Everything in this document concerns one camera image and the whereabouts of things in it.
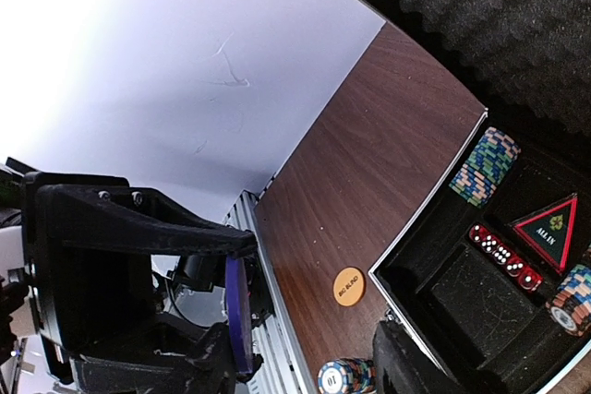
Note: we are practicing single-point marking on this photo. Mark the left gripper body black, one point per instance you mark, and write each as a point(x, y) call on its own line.
point(90, 272)

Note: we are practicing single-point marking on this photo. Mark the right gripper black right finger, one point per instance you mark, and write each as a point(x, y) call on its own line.
point(401, 367)

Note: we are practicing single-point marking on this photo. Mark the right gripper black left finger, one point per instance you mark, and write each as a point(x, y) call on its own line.
point(134, 221)

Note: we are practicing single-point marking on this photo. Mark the orange big blind button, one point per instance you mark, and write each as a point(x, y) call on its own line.
point(349, 286)

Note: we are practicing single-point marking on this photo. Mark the purple small blind button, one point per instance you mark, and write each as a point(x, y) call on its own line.
point(239, 315)

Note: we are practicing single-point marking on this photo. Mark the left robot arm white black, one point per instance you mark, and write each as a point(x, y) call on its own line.
point(190, 337)

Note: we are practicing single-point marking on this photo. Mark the aluminium poker case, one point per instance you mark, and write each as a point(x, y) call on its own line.
point(489, 281)

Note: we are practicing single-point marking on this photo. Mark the red dice row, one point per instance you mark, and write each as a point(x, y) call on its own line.
point(506, 258)

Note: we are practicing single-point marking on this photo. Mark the right chip stack in case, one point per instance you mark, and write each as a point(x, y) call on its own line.
point(570, 305)

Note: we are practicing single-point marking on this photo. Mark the chip stack in case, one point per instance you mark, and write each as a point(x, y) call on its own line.
point(570, 305)
point(487, 165)

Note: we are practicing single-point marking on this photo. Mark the black triangular all-in button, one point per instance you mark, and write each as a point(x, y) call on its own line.
point(549, 231)

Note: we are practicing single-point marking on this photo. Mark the left chip stack in case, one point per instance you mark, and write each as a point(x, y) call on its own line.
point(487, 165)

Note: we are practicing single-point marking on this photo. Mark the front aluminium rail base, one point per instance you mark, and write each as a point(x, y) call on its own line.
point(284, 368)

